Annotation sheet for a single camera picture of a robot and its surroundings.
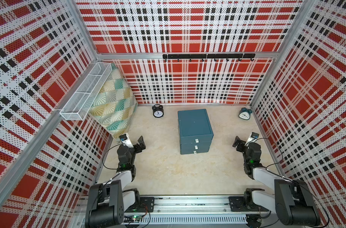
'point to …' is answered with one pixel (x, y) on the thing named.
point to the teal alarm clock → (245, 113)
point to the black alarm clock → (158, 110)
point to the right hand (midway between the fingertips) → (245, 138)
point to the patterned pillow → (114, 109)
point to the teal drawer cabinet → (196, 133)
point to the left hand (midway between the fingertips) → (138, 138)
